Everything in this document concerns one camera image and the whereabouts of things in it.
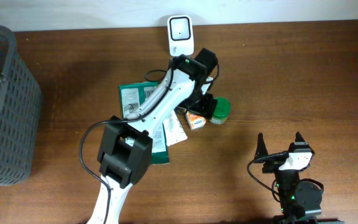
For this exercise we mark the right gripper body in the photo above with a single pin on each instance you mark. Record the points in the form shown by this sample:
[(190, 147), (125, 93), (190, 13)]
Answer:
[(272, 167)]

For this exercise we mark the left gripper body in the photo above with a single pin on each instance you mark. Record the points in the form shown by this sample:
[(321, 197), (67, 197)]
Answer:
[(206, 106)]

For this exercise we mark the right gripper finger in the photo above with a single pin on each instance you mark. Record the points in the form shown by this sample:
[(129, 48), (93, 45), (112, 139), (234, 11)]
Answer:
[(299, 138), (261, 150)]

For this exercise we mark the orange tissue pack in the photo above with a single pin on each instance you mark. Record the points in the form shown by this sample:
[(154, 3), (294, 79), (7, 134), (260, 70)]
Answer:
[(195, 121)]

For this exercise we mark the green lid jar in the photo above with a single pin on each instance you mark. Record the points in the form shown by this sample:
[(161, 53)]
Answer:
[(221, 112)]

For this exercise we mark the white cream tube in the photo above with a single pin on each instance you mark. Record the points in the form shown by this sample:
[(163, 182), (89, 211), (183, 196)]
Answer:
[(174, 131)]

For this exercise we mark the green wipes packet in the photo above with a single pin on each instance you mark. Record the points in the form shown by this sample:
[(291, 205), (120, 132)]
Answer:
[(132, 96)]

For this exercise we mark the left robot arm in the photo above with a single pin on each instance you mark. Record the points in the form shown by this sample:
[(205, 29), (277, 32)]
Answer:
[(125, 152)]

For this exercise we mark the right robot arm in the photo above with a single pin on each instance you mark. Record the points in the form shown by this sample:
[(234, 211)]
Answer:
[(299, 199)]

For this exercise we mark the white barcode scanner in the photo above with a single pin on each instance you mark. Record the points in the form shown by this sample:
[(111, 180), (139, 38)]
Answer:
[(180, 35)]

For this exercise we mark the grey plastic basket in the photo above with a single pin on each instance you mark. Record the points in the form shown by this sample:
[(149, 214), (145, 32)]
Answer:
[(20, 108)]

